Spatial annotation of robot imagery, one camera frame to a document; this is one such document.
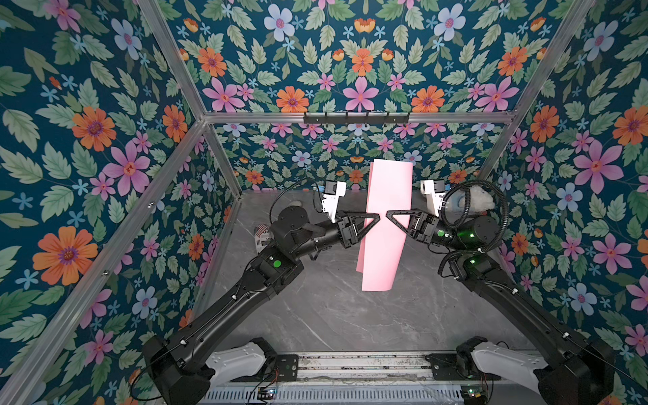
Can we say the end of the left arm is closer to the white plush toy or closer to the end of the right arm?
the end of the right arm

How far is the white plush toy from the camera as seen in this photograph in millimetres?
1065

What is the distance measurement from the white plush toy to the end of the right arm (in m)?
0.63

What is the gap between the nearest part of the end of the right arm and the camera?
20.8 inches
